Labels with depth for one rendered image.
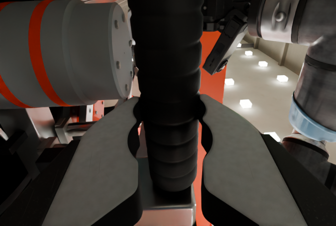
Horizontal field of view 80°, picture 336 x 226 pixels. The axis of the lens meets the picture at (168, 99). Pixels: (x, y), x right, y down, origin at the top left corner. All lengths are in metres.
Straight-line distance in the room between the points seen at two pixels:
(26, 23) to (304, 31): 0.31
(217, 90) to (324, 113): 0.55
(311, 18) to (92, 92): 0.27
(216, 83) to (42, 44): 0.66
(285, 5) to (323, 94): 0.12
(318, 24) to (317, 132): 0.14
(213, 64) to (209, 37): 0.37
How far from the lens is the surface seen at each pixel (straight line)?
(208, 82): 0.80
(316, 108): 0.32
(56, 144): 0.39
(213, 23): 0.34
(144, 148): 0.27
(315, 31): 0.29
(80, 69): 0.25
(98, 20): 0.25
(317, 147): 0.67
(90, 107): 0.56
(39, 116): 0.39
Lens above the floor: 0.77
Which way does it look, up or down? 30 degrees up
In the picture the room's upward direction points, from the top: 177 degrees clockwise
